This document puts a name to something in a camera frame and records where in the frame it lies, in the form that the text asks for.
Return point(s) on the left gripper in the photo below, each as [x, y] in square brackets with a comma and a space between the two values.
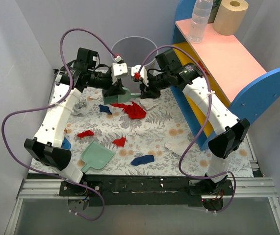
[115, 87]

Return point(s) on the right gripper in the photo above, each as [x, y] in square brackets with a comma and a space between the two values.
[147, 90]

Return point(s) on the green hand brush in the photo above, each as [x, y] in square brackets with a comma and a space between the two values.
[119, 98]

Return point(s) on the green plastic dustpan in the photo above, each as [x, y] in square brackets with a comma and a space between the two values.
[95, 156]

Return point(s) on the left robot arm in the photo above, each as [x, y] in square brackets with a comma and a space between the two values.
[71, 80]

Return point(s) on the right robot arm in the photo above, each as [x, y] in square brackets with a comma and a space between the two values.
[192, 80]

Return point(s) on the grey crumpled paper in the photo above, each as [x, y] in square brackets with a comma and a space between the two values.
[80, 104]

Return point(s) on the white crumpled paper near bin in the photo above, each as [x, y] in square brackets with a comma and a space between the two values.
[148, 103]

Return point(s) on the white tissue scrap far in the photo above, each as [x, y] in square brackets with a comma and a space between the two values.
[94, 97]

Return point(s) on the dark blue paper scrap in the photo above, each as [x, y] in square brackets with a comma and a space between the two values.
[105, 109]

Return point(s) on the large red paper scrap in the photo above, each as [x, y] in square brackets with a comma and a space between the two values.
[134, 111]

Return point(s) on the grey plastic waste bin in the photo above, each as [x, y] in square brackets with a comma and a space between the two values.
[133, 49]

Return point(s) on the white paper scrap front right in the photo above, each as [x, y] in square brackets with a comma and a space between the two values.
[177, 147]

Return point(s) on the front blue paper scrap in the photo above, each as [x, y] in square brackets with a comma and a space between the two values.
[142, 160]

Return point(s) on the blue shelf unit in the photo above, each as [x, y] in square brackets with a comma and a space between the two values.
[238, 79]

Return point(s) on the clear plastic water bottle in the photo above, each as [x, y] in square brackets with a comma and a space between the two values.
[199, 20]

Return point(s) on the dark green can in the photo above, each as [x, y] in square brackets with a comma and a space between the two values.
[214, 10]

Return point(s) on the brown paper roll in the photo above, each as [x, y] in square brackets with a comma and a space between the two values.
[230, 16]

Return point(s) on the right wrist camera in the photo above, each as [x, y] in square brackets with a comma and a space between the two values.
[139, 73]

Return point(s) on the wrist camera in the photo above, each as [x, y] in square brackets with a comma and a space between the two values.
[139, 73]
[118, 69]

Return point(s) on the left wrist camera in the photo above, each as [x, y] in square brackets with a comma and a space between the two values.
[118, 69]

